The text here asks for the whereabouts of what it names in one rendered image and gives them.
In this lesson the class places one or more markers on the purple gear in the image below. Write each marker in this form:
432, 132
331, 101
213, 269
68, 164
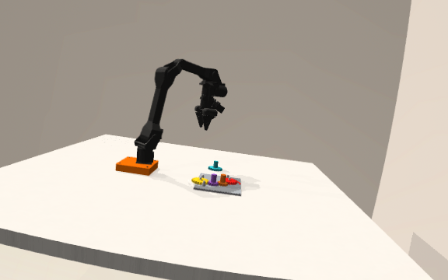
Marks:
213, 180

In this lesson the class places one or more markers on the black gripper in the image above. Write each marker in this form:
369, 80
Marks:
205, 113

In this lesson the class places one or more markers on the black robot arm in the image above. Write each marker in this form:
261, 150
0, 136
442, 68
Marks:
151, 133

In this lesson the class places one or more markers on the red gear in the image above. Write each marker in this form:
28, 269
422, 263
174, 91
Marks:
231, 181

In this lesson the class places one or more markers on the cyan gear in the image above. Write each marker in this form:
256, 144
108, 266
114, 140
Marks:
215, 167

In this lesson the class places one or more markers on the orange gear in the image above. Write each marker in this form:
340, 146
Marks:
222, 181

